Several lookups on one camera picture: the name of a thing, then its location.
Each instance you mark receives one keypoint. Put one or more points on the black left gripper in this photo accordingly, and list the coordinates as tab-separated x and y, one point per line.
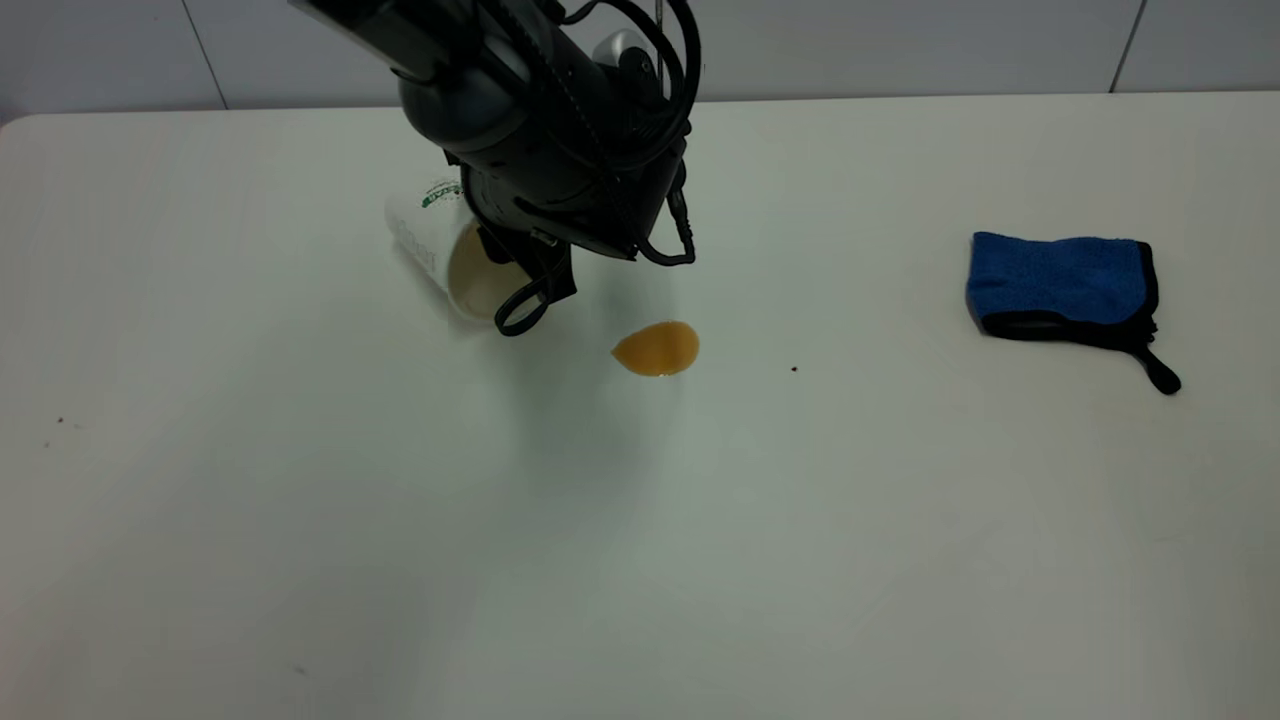
580	195

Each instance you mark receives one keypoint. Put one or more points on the white paper cup green print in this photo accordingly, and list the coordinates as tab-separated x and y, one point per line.
425	235

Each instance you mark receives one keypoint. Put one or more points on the blue cloth with black trim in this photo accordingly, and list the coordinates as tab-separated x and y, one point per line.
1060	275

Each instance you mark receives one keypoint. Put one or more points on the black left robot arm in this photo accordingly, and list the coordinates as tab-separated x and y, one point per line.
460	80

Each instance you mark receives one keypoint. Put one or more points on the brown liquid spill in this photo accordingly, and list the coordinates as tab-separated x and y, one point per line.
657	349

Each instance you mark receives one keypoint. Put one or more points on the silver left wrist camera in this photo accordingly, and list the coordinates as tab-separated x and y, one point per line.
622	52

